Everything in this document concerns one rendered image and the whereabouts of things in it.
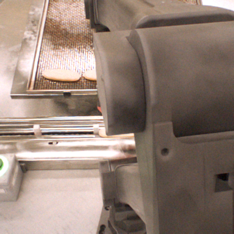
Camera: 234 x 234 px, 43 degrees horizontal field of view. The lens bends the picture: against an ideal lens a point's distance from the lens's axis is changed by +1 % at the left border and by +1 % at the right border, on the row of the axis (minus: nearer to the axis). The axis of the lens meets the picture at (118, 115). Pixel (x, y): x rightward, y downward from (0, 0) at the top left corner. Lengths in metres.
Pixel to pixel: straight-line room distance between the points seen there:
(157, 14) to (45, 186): 0.56
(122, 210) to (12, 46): 0.76
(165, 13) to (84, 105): 0.67
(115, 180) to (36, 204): 0.26
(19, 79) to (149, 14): 0.68
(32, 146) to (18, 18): 0.69
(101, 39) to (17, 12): 1.17
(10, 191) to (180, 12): 0.53
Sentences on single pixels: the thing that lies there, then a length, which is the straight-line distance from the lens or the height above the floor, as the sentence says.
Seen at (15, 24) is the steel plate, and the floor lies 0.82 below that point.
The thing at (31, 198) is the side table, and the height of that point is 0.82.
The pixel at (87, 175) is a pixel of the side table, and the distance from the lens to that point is 0.68.
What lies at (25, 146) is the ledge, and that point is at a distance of 0.71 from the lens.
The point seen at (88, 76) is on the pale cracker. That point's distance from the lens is 0.79.
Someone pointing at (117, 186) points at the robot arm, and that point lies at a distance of 0.45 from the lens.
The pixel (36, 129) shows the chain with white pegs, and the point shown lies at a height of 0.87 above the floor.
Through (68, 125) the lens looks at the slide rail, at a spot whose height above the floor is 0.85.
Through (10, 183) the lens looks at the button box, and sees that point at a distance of 0.64.
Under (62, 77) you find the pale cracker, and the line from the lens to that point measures 0.80.
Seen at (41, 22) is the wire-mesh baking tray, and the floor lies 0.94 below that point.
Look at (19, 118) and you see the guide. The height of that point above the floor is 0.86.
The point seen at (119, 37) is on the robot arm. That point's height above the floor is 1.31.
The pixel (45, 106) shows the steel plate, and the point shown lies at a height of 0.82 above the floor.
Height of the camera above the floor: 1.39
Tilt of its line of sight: 46 degrees down
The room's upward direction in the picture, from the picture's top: straight up
